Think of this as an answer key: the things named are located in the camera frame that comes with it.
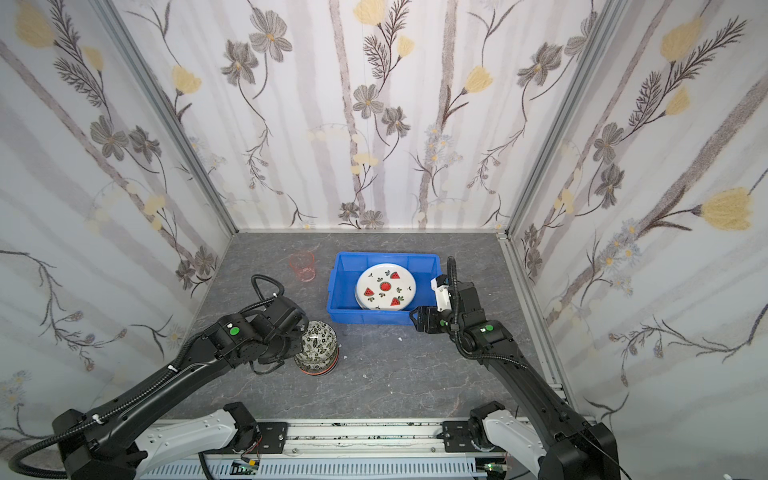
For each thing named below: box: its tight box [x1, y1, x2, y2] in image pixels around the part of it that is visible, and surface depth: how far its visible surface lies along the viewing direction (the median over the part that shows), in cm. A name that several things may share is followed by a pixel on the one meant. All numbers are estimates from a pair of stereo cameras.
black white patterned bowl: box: [294, 320, 339, 376], surface depth 80 cm
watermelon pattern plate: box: [355, 262, 417, 311], surface depth 101 cm
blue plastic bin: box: [326, 252, 443, 326], surface depth 103 cm
